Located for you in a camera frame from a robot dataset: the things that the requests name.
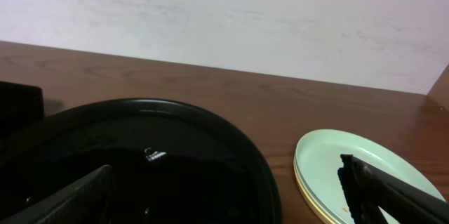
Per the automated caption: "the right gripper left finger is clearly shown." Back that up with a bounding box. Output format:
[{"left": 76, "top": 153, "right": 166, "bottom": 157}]
[{"left": 1, "top": 165, "right": 112, "bottom": 224}]

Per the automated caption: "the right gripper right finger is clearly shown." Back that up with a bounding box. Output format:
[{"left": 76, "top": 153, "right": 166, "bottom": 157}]
[{"left": 337, "top": 154, "right": 448, "bottom": 224}]

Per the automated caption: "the light blue plate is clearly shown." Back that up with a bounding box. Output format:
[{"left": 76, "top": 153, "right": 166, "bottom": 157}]
[{"left": 294, "top": 129, "right": 444, "bottom": 223}]

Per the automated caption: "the yellow plate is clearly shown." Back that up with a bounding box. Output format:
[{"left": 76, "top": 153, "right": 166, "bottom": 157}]
[{"left": 293, "top": 166, "right": 337, "bottom": 224}]

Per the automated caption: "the black round tray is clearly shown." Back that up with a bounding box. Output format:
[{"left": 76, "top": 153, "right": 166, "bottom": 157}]
[{"left": 1, "top": 99, "right": 282, "bottom": 223}]

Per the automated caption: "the black rectangular tray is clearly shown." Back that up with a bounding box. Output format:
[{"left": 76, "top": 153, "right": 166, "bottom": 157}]
[{"left": 1, "top": 81, "right": 44, "bottom": 139}]

